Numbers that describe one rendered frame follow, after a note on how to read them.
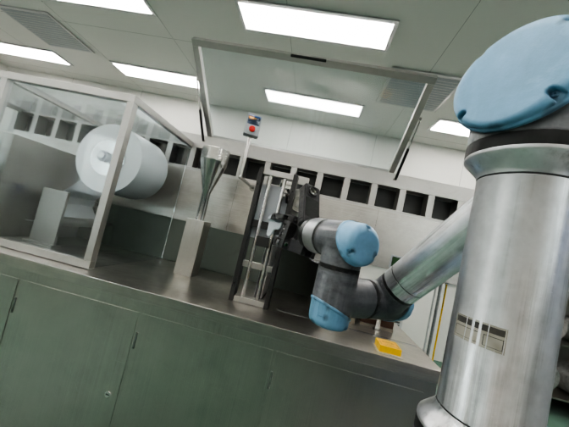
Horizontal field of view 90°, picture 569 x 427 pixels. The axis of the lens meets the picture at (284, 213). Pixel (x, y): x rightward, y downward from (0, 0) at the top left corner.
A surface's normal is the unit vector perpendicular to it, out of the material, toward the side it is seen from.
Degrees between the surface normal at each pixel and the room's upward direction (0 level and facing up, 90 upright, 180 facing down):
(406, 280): 105
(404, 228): 90
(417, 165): 90
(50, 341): 90
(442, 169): 90
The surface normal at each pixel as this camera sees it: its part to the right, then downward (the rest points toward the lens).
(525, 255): -0.44, -0.16
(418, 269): -0.73, 0.05
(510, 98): -0.82, -0.36
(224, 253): -0.09, -0.09
